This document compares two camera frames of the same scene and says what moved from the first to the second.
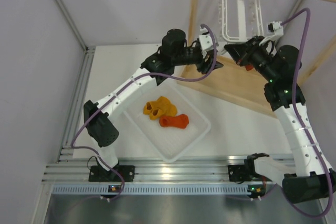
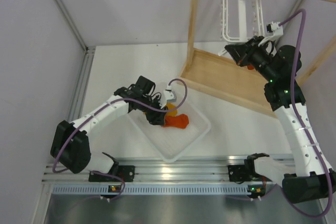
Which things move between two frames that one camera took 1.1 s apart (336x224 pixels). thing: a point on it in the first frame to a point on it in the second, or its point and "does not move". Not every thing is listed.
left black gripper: [205, 66] to [156, 118]
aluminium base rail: [73, 168] does not move
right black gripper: [242, 52] does not move
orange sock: [249, 67] does not move
